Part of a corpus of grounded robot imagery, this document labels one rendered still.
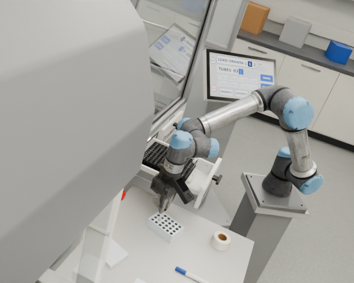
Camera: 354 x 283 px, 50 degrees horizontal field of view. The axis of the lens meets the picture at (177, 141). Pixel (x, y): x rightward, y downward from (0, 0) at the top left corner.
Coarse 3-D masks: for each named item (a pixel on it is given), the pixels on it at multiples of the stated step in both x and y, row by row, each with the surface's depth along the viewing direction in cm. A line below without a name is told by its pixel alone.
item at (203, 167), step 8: (168, 144) 181; (200, 160) 178; (144, 168) 161; (200, 168) 180; (208, 168) 178; (144, 176) 162; (152, 176) 161; (200, 176) 176; (192, 184) 169; (200, 184) 170; (192, 192) 157; (192, 200) 158
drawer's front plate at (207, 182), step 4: (220, 160) 175; (216, 164) 171; (212, 168) 167; (216, 168) 168; (212, 172) 164; (216, 172) 179; (208, 176) 161; (212, 176) 164; (208, 180) 158; (212, 180) 175; (204, 184) 155; (208, 184) 161; (204, 188) 153; (208, 188) 172; (200, 192) 153; (204, 192) 155; (200, 196) 154; (204, 196) 165; (196, 200) 156; (200, 200) 155; (196, 204) 157; (196, 208) 157
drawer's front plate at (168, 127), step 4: (180, 112) 207; (176, 116) 201; (180, 116) 207; (172, 120) 196; (176, 120) 202; (168, 124) 191; (172, 124) 196; (164, 128) 187; (168, 128) 191; (172, 128) 200; (160, 132) 186; (164, 132) 187; (168, 132) 195; (160, 136) 187; (164, 140) 194
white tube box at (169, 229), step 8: (152, 216) 151; (160, 216) 152; (168, 216) 153; (152, 224) 148; (160, 224) 148; (168, 224) 149; (176, 224) 151; (160, 232) 147; (168, 232) 145; (176, 232) 146; (168, 240) 145
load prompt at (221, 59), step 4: (216, 56) 230; (220, 56) 231; (224, 56) 232; (220, 60) 231; (224, 60) 232; (228, 60) 233; (232, 60) 234; (236, 60) 236; (240, 60) 237; (244, 60) 238; (248, 60) 240; (224, 64) 232; (228, 64) 233; (232, 64) 234; (236, 64) 235; (240, 64) 237; (244, 64) 238; (248, 64) 239; (252, 64) 240; (256, 64) 242; (252, 68) 240; (256, 68) 241
